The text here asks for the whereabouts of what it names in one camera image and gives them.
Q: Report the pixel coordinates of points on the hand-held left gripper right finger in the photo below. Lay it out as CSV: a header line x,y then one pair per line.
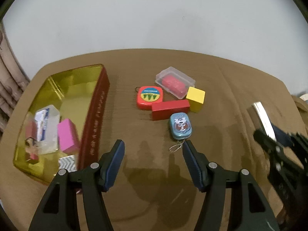
x,y
192,166

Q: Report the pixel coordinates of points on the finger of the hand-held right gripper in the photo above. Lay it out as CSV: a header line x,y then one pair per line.
x,y
282,136
279,170

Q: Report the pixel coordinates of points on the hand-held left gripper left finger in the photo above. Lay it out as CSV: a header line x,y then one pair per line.
x,y
115,166

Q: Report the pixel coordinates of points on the blue oval tin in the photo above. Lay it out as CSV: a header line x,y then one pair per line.
x,y
181,125

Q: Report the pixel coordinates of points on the red tin box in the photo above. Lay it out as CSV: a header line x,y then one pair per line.
x,y
95,125

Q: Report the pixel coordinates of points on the white cube with chevron print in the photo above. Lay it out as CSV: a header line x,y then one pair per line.
x,y
67,163

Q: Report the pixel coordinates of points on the pink block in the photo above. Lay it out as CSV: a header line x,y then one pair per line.
x,y
67,136

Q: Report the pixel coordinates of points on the red rectangular block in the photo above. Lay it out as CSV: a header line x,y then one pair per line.
x,y
170,109

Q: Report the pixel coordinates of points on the yellow cube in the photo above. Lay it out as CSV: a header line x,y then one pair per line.
x,y
195,98

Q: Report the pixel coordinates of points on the clear box with blue label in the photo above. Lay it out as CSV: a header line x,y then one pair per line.
x,y
45,125

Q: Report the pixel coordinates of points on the clear box with red card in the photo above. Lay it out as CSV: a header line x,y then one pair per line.
x,y
174,83

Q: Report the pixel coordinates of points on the translucent pink eraser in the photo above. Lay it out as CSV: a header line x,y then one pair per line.
x,y
31,131

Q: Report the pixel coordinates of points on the tan cloth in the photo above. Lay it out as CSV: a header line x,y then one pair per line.
x,y
300,104

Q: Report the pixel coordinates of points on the red tape measure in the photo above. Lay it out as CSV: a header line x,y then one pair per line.
x,y
149,97

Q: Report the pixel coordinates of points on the beige patterned curtain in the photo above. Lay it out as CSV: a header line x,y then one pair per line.
x,y
9,77

